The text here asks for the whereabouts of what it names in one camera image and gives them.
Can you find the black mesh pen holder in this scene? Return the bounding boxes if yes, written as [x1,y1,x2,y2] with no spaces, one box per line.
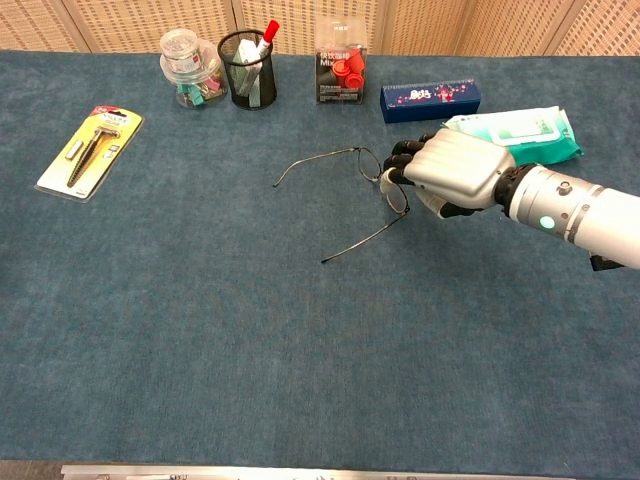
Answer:
[217,28,278,112]

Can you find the yellow razor blister pack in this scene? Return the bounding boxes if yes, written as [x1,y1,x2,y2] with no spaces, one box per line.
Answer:
[33,104,145,204]

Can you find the long blue printed box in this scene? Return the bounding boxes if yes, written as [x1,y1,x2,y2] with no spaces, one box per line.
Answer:
[379,78,483,125]

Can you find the blue felt table cloth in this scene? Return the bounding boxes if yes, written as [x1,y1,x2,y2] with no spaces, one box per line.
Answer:
[0,48,640,476]

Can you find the green white box in holder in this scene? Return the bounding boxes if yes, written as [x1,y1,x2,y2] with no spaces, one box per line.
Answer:
[232,39,264,109]

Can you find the beige perforated folding screen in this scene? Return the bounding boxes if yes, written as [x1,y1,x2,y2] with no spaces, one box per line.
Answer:
[0,0,640,57]

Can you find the thin black metal eyeglasses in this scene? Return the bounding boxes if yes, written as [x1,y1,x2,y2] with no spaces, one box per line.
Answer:
[272,146,411,265]

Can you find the small clear paper clip box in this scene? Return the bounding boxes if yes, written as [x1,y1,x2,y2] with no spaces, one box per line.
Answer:
[159,28,201,74]

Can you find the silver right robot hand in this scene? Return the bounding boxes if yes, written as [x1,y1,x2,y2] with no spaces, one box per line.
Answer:
[379,127,516,220]

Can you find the red capped marker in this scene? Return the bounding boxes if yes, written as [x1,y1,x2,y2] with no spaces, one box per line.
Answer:
[255,19,280,55]

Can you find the clear jar of binder clips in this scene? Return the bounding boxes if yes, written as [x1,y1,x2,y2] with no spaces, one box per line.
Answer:
[159,47,229,110]

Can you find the green white wet wipes pack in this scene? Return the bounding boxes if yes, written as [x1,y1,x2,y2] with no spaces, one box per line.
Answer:
[439,105,585,167]

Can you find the aluminium rail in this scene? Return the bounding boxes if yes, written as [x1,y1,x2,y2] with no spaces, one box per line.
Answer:
[59,463,576,480]

